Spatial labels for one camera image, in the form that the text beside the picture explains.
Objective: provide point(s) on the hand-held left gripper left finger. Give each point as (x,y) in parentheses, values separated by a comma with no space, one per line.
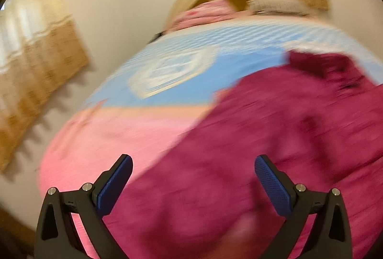
(115,179)

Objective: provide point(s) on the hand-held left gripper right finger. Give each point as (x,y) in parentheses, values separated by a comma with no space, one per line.
(272,184)

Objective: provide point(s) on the maroon garment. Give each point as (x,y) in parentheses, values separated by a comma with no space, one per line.
(239,142)

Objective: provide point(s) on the bed with blue pink cover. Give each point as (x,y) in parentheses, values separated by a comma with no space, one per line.
(104,139)

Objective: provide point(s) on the beige side window curtain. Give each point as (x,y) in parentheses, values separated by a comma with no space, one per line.
(39,67)

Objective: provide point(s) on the grey pillow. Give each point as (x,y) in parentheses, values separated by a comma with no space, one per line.
(278,5)

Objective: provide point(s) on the pink pillow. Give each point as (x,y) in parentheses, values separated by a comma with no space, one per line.
(203,15)

